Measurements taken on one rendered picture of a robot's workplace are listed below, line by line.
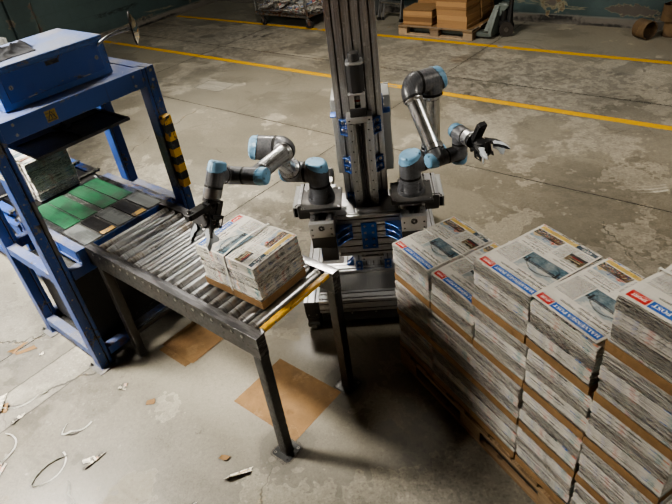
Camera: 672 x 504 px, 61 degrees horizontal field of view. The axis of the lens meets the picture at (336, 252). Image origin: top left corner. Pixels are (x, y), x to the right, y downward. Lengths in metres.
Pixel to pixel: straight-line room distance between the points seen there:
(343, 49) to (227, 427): 2.03
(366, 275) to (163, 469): 1.58
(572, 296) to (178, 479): 2.01
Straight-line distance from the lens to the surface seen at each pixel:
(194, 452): 3.14
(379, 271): 3.58
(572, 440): 2.33
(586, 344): 1.97
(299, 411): 3.14
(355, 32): 2.97
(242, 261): 2.43
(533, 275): 2.17
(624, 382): 1.95
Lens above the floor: 2.41
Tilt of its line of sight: 35 degrees down
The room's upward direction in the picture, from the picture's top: 8 degrees counter-clockwise
